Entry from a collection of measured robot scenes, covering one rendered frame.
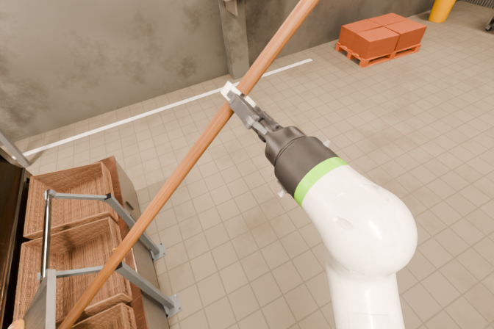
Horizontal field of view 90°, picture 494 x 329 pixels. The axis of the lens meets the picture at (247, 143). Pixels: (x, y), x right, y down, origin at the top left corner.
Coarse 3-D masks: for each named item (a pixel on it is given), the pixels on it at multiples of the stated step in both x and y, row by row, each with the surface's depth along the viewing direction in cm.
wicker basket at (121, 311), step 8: (120, 304) 136; (104, 312) 133; (112, 312) 138; (120, 312) 141; (128, 312) 146; (88, 320) 130; (96, 320) 134; (104, 320) 139; (112, 320) 143; (120, 320) 144; (128, 320) 136; (72, 328) 127; (80, 328) 131; (88, 328) 135; (96, 328) 140; (104, 328) 141; (112, 328) 141; (120, 328) 141; (128, 328) 132; (136, 328) 140
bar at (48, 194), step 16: (48, 192) 138; (48, 208) 131; (112, 208) 166; (48, 224) 125; (128, 224) 183; (48, 240) 119; (144, 240) 205; (48, 256) 114; (160, 256) 225; (64, 272) 114; (80, 272) 118; (128, 272) 135; (144, 288) 155; (176, 304) 198
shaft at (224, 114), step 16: (304, 0) 47; (288, 16) 49; (304, 16) 48; (288, 32) 48; (272, 48) 49; (256, 64) 51; (256, 80) 52; (224, 112) 53; (208, 128) 55; (208, 144) 56; (192, 160) 57; (176, 176) 58; (160, 192) 60; (160, 208) 62; (144, 224) 62; (128, 240) 64; (112, 256) 66; (96, 288) 69; (80, 304) 71; (64, 320) 74
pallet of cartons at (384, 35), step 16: (384, 16) 448; (400, 16) 442; (352, 32) 417; (368, 32) 408; (384, 32) 404; (400, 32) 399; (416, 32) 408; (336, 48) 463; (352, 48) 429; (368, 48) 394; (384, 48) 404; (400, 48) 418; (416, 48) 430; (368, 64) 418
